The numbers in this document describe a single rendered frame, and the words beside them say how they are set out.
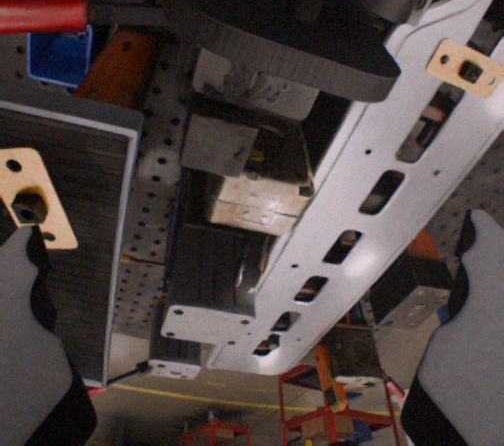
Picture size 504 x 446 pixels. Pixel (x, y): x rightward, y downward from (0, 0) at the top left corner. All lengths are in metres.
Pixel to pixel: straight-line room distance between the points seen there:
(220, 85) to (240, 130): 0.04
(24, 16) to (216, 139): 0.15
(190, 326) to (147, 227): 0.52
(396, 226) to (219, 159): 0.30
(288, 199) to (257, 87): 0.11
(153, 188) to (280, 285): 0.39
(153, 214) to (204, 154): 0.64
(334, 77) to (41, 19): 0.14
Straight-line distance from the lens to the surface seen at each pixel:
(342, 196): 0.47
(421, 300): 0.64
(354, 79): 0.16
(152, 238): 0.98
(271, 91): 0.29
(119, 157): 0.22
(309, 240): 0.51
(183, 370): 0.71
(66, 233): 0.27
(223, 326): 0.46
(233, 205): 0.35
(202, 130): 0.28
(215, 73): 0.28
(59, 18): 0.22
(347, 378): 0.79
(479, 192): 1.03
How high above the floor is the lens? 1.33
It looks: 47 degrees down
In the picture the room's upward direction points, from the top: 178 degrees clockwise
